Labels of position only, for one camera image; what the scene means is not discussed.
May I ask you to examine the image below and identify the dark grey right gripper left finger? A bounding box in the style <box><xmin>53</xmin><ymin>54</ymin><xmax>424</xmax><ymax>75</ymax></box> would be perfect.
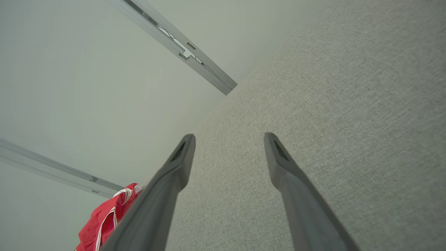
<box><xmin>100</xmin><ymin>134</ymin><xmax>196</xmax><ymax>251</ymax></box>

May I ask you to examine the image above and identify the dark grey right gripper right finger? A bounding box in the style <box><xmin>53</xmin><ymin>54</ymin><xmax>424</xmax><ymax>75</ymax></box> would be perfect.
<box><xmin>263</xmin><ymin>132</ymin><xmax>361</xmax><ymax>251</ymax></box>

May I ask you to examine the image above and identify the red basketball jersey white trim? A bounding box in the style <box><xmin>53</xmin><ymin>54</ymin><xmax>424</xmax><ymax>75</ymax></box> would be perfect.
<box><xmin>75</xmin><ymin>183</ymin><xmax>144</xmax><ymax>251</ymax></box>

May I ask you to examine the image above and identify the grey metal partition post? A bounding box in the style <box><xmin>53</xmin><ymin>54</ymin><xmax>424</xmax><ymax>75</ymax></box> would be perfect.
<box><xmin>111</xmin><ymin>0</ymin><xmax>238</xmax><ymax>96</ymax></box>
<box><xmin>0</xmin><ymin>138</ymin><xmax>125</xmax><ymax>199</ymax></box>

